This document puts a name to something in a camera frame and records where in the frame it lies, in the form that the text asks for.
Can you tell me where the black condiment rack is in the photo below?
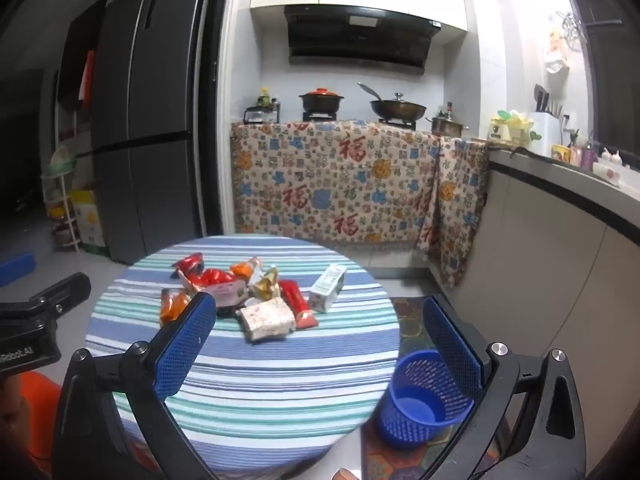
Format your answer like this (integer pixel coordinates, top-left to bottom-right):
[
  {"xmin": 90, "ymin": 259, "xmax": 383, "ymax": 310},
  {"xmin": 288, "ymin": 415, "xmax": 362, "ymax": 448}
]
[{"xmin": 244, "ymin": 87, "xmax": 281, "ymax": 125}]

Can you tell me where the white tiered rack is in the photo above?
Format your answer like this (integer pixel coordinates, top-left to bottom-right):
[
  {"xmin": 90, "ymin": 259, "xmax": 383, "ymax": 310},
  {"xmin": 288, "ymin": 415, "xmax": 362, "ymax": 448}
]
[{"xmin": 41, "ymin": 155, "xmax": 83, "ymax": 253}]

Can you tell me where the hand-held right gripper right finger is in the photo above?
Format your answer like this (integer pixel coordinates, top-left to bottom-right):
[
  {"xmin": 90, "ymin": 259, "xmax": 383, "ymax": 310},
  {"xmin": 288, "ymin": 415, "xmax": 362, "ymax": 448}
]
[{"xmin": 422, "ymin": 295, "xmax": 588, "ymax": 480}]

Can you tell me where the narrow printed cloth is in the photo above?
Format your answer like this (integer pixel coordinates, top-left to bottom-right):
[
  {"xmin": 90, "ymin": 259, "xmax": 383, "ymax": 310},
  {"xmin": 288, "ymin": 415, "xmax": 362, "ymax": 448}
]
[{"xmin": 417, "ymin": 136, "xmax": 491, "ymax": 291}]

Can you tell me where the white green milk carton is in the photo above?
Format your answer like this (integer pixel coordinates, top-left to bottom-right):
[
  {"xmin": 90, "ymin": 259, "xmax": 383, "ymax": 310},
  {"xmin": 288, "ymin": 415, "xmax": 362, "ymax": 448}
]
[{"xmin": 307, "ymin": 264, "xmax": 348, "ymax": 314}]

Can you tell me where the large printed cloth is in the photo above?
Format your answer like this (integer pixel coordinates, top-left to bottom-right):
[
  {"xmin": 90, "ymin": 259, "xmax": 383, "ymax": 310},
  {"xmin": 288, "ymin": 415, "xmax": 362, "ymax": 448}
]
[{"xmin": 229, "ymin": 119, "xmax": 443, "ymax": 253}]

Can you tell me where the clear plastic floss box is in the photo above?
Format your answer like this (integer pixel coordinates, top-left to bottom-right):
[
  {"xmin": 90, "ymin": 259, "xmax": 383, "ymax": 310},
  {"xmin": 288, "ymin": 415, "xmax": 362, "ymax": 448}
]
[{"xmin": 236, "ymin": 297, "xmax": 297, "ymax": 343}]

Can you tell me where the white kitchen counter cabinet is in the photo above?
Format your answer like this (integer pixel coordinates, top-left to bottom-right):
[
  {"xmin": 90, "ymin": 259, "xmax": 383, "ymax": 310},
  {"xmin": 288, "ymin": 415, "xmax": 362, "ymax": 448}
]
[{"xmin": 440, "ymin": 145, "xmax": 640, "ymax": 466}]

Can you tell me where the person's left forearm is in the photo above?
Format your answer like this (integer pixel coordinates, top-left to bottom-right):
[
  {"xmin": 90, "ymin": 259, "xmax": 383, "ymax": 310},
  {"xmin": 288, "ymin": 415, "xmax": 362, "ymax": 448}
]
[{"xmin": 0, "ymin": 372, "xmax": 63, "ymax": 478}]

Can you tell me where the white hanging bag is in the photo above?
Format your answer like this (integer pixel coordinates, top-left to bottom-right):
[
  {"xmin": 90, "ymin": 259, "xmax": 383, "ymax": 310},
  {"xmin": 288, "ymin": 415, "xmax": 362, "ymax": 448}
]
[{"xmin": 545, "ymin": 25, "xmax": 571, "ymax": 74}]

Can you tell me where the wok with glass lid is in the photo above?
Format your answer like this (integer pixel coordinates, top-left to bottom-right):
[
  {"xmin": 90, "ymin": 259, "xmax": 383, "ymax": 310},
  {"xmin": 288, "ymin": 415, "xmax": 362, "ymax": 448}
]
[{"xmin": 357, "ymin": 82, "xmax": 428, "ymax": 122}]

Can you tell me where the grey refrigerator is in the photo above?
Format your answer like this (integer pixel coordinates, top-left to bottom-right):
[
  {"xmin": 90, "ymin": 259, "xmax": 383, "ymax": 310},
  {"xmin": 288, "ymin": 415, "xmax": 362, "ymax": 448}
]
[{"xmin": 90, "ymin": 0, "xmax": 221, "ymax": 266}]

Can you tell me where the gold foil wrapper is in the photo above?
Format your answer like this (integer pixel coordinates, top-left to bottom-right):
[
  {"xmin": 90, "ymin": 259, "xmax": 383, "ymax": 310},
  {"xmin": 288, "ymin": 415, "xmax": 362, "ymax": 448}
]
[{"xmin": 250, "ymin": 266, "xmax": 282, "ymax": 301}]

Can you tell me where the blue plastic basket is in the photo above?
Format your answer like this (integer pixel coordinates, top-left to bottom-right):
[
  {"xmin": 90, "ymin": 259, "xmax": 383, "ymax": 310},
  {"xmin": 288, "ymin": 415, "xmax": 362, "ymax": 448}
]
[{"xmin": 375, "ymin": 349, "xmax": 476, "ymax": 448}]

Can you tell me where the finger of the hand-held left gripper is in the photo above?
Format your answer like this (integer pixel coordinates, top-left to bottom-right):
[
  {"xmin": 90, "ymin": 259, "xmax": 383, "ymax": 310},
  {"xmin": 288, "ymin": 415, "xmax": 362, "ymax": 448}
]
[{"xmin": 30, "ymin": 272, "xmax": 92, "ymax": 317}]

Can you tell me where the red hanging cloth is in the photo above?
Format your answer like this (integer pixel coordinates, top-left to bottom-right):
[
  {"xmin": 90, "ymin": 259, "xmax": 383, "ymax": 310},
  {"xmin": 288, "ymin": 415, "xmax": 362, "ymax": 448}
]
[{"xmin": 79, "ymin": 50, "xmax": 96, "ymax": 107}]

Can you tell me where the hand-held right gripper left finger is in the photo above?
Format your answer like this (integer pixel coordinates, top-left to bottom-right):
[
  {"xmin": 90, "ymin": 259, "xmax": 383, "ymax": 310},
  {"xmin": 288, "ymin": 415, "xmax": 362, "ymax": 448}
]
[{"xmin": 52, "ymin": 290, "xmax": 218, "ymax": 480}]

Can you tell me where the patterned floor mat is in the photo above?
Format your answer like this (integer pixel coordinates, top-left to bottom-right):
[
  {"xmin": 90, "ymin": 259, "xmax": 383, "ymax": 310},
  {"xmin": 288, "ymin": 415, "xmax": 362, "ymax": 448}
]
[{"xmin": 360, "ymin": 296, "xmax": 501, "ymax": 480}]

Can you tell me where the black clay pot red lid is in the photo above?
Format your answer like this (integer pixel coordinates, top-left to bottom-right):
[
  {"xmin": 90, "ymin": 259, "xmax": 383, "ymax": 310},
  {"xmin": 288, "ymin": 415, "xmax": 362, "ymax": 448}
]
[{"xmin": 298, "ymin": 88, "xmax": 343, "ymax": 115}]

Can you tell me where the orange snack packet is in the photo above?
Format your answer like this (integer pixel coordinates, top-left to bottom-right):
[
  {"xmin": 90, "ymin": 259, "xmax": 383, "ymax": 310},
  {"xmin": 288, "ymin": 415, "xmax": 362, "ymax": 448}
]
[{"xmin": 159, "ymin": 289, "xmax": 193, "ymax": 325}]

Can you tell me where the yellow green kitchen container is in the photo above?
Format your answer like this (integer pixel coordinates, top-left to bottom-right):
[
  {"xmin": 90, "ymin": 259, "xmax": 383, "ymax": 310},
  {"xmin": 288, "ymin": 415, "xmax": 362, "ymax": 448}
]
[{"xmin": 487, "ymin": 109, "xmax": 542, "ymax": 144}]

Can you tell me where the pink container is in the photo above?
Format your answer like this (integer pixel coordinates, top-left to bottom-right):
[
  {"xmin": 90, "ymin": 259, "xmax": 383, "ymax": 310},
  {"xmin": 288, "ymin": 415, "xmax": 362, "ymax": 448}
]
[{"xmin": 570, "ymin": 144, "xmax": 599, "ymax": 171}]

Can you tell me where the steel pot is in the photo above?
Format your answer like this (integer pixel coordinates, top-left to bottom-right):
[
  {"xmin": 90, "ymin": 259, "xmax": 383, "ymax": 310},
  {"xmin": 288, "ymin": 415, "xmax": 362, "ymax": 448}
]
[{"xmin": 426, "ymin": 110, "xmax": 468, "ymax": 138}]

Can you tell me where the yellow cardboard box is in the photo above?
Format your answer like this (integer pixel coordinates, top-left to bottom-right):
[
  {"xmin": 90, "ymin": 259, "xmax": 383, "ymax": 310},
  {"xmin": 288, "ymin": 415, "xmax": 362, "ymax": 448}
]
[{"xmin": 70, "ymin": 190, "xmax": 108, "ymax": 256}]

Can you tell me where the blue padded object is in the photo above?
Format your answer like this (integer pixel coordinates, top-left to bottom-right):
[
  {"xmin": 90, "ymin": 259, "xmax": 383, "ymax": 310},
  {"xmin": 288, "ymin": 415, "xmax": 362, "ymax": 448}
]
[{"xmin": 0, "ymin": 252, "xmax": 37, "ymax": 286}]

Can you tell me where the orange white plastic wrapper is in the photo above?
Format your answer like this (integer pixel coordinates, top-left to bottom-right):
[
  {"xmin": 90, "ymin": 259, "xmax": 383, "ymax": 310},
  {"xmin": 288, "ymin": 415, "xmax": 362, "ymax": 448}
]
[{"xmin": 230, "ymin": 257, "xmax": 263, "ymax": 281}]

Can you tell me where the white knife block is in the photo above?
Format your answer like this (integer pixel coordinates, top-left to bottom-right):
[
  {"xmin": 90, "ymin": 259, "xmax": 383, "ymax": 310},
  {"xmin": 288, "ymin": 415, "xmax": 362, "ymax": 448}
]
[{"xmin": 530, "ymin": 85, "xmax": 568, "ymax": 143}]

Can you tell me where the black range hood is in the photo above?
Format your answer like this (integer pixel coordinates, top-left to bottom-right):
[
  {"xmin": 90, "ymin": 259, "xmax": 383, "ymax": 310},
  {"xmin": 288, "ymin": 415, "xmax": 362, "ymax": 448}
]
[{"xmin": 284, "ymin": 4, "xmax": 442, "ymax": 77}]

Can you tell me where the red snack packet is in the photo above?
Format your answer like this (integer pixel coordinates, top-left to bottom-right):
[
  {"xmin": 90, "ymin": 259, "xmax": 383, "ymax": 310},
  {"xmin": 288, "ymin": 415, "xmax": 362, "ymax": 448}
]
[{"xmin": 277, "ymin": 279, "xmax": 318, "ymax": 330}]

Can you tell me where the round striped table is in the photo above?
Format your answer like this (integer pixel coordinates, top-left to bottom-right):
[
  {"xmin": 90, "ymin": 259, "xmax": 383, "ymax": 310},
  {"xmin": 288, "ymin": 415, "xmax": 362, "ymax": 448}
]
[{"xmin": 85, "ymin": 235, "xmax": 401, "ymax": 476}]

